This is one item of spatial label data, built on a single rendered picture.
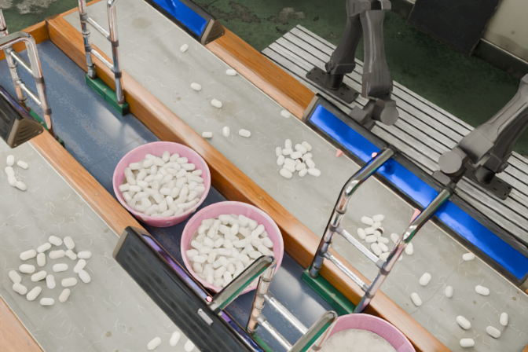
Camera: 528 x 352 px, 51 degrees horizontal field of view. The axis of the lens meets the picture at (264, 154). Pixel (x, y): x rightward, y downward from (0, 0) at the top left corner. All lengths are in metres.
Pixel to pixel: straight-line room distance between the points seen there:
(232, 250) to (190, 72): 0.68
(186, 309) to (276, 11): 2.66
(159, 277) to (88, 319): 0.40
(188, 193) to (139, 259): 0.55
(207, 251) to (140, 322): 0.25
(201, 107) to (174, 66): 0.21
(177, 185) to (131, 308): 0.38
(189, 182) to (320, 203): 0.38
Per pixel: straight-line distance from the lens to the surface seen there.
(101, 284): 1.43
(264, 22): 3.37
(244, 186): 1.55
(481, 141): 1.54
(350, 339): 1.43
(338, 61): 1.88
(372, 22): 1.67
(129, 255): 1.07
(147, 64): 1.91
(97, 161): 1.72
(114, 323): 1.39
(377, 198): 1.65
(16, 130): 1.28
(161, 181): 1.59
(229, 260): 1.46
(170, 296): 1.03
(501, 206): 1.91
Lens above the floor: 2.02
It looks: 50 degrees down
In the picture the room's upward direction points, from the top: 11 degrees clockwise
